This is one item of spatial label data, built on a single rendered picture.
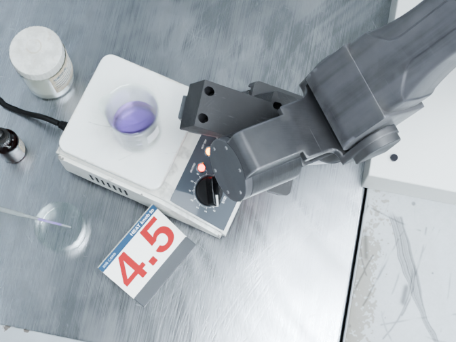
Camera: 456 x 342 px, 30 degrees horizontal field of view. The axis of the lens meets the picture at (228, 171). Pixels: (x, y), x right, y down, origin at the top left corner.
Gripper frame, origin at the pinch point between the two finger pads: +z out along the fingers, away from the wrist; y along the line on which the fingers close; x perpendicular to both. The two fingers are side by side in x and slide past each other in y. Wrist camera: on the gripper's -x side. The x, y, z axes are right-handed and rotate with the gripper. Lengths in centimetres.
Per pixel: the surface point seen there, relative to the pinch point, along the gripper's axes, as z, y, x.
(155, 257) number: 5.8, 13.6, -3.3
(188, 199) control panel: 1.4, 6.9, -2.8
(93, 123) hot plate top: 4.6, 1.3, -14.0
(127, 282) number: 6.2, 16.9, -5.5
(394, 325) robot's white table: -6.3, 15.1, 21.2
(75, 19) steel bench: 17.4, -12.3, -15.6
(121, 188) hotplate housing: 5.6, 7.2, -9.0
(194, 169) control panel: 1.4, 3.6, -2.9
